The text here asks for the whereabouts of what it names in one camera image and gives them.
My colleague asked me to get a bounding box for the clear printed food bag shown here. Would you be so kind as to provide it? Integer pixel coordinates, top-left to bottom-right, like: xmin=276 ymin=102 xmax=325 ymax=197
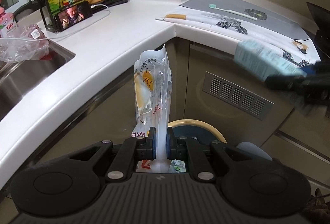
xmin=131 ymin=46 xmax=186 ymax=173

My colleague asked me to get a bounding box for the light blue paper box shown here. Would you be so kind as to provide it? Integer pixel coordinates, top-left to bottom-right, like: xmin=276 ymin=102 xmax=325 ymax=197
xmin=234 ymin=40 xmax=310 ymax=82

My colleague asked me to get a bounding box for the dark metal cookie cutter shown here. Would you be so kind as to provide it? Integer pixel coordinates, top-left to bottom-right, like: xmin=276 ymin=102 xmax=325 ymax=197
xmin=244 ymin=9 xmax=267 ymax=20

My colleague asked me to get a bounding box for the mint green toothbrush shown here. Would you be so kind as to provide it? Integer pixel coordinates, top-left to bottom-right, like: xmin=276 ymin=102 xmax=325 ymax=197
xmin=209 ymin=4 xmax=257 ymax=21

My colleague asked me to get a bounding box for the yellow rimmed trash bin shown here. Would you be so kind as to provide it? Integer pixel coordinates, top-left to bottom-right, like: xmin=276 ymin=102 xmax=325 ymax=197
xmin=167 ymin=119 xmax=228 ymax=173

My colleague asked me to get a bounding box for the grey cabinet vent grille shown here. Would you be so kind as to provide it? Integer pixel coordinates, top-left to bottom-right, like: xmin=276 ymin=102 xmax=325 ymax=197
xmin=203 ymin=72 xmax=274 ymax=121

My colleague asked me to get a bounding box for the grey white patterned mat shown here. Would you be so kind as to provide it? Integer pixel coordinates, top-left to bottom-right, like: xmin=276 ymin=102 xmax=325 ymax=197
xmin=161 ymin=0 xmax=320 ymax=67

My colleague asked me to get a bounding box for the stainless steel sink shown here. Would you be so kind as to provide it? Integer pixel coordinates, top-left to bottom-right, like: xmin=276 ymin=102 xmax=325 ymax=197
xmin=1 ymin=42 xmax=75 ymax=118

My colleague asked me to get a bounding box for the black smartphone showing video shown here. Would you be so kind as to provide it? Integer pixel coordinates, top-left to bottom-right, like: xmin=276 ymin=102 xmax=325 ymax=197
xmin=54 ymin=1 xmax=92 ymax=32

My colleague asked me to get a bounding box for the plastic bag of meat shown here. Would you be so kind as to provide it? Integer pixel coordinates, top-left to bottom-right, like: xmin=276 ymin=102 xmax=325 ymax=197
xmin=1 ymin=24 xmax=49 ymax=63

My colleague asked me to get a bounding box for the pink dish soap bottle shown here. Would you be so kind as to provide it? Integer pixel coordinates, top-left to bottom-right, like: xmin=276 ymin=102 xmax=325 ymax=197
xmin=0 ymin=6 xmax=17 ymax=38

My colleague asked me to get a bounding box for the yellow-handled white knife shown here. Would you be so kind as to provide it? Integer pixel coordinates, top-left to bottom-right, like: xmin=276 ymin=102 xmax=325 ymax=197
xmin=165 ymin=14 xmax=187 ymax=20

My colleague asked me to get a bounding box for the white charging cable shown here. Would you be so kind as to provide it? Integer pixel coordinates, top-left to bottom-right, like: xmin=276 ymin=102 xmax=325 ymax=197
xmin=0 ymin=3 xmax=111 ymax=43

